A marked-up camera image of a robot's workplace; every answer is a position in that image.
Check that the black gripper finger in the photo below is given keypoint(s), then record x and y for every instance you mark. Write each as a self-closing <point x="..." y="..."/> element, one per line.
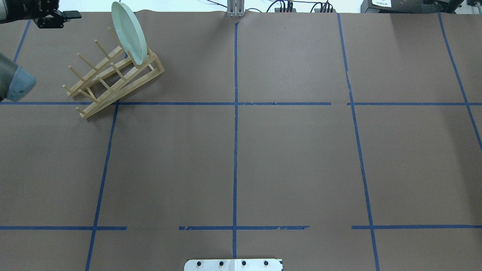
<point x="72" y="15"/>

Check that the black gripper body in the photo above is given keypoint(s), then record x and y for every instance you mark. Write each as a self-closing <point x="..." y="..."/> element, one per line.
<point x="46" y="19"/>

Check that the pale green plate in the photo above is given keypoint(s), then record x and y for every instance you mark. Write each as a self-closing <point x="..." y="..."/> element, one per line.
<point x="129" y="32"/>

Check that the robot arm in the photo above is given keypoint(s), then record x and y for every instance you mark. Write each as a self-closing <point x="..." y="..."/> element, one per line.
<point x="16" y="82"/>

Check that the wooden dish rack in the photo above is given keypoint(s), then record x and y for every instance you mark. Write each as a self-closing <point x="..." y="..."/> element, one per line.
<point x="114" y="77"/>

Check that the grey aluminium post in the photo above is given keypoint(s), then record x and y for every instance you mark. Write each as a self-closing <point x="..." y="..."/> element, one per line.
<point x="235" y="8"/>

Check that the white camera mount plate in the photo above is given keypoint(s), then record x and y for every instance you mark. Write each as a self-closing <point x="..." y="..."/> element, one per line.
<point x="234" y="265"/>

